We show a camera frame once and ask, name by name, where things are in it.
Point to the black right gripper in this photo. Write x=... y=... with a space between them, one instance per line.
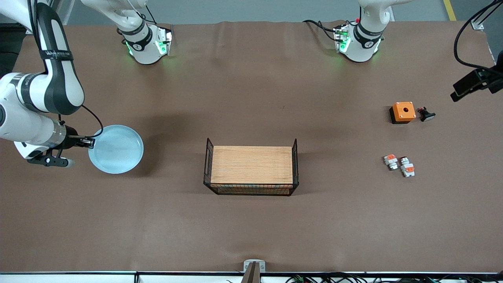
x=71 y=141

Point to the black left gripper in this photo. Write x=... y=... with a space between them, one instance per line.
x=484 y=75

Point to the light blue round plate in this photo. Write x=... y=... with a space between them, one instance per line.
x=116 y=151

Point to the red push button switch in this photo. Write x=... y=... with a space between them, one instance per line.
x=408 y=168

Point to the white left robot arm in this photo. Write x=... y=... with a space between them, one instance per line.
x=363 y=43

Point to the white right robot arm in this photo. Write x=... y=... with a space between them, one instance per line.
x=59 y=78

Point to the black push button head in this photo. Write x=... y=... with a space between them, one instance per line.
x=426 y=114

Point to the brown table cover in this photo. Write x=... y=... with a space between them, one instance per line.
x=196 y=228

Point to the wooden board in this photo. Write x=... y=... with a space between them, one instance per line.
x=251 y=165

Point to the orange button enclosure box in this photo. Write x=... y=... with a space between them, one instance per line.
x=403 y=111

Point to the white orange switch block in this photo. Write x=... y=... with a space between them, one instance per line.
x=391 y=161

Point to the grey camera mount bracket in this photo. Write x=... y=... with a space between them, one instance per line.
x=254 y=266

